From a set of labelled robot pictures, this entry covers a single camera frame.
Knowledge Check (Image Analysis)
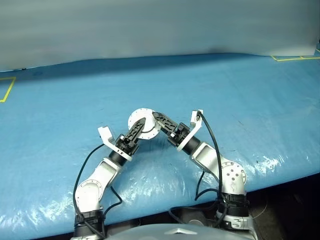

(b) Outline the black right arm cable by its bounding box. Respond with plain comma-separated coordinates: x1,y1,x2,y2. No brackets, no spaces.
193,111,228,227

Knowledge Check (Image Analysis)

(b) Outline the silver robot torso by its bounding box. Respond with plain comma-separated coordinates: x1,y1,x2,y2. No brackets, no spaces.
107,223,201,240

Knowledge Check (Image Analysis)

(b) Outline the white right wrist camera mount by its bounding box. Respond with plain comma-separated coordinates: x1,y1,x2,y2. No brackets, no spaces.
176,109,204,152

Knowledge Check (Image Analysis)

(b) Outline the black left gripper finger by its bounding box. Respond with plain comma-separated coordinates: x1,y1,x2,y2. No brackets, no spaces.
124,116,146,145
130,116,147,146

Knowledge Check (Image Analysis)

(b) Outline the blue plastic table cover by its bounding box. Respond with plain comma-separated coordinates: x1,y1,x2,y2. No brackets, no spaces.
0,53,320,237

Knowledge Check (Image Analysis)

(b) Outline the yellow tape corner outline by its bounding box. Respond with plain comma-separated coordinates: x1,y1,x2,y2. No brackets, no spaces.
0,76,17,103

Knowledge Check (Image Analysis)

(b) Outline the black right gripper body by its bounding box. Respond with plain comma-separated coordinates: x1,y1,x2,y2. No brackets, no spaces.
166,122,192,148

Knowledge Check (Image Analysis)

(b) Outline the round motor housing lid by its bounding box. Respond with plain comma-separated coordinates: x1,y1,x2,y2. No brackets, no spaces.
127,107,158,135

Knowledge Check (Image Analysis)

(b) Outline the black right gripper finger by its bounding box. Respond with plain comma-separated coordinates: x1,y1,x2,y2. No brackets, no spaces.
152,111,180,131
152,113,177,136

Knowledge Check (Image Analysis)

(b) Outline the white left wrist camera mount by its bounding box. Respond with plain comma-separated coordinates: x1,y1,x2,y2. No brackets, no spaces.
97,126,133,161

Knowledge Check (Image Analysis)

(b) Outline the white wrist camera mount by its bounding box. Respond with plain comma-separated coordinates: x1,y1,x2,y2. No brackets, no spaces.
176,109,204,152
97,126,133,161

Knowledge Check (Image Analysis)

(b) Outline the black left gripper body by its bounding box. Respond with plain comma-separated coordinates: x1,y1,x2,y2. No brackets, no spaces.
114,134,140,157

